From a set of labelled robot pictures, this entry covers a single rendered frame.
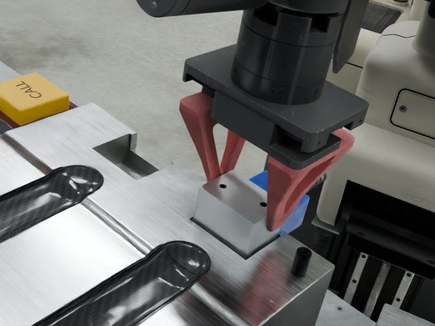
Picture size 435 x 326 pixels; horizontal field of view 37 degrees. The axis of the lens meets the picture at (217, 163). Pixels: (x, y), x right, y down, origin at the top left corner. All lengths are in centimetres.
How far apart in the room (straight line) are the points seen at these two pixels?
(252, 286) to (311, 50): 15
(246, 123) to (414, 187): 43
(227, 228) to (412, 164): 38
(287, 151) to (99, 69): 224
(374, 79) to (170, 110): 164
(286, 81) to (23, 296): 20
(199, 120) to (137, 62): 227
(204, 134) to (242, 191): 5
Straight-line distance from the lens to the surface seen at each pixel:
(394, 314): 49
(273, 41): 36
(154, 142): 217
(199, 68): 40
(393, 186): 79
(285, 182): 38
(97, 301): 41
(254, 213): 43
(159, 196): 47
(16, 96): 69
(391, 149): 78
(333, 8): 36
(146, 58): 272
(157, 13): 32
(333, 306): 55
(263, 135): 38
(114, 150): 54
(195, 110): 41
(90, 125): 55
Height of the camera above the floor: 118
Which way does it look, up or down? 34 degrees down
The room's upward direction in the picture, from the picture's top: 10 degrees clockwise
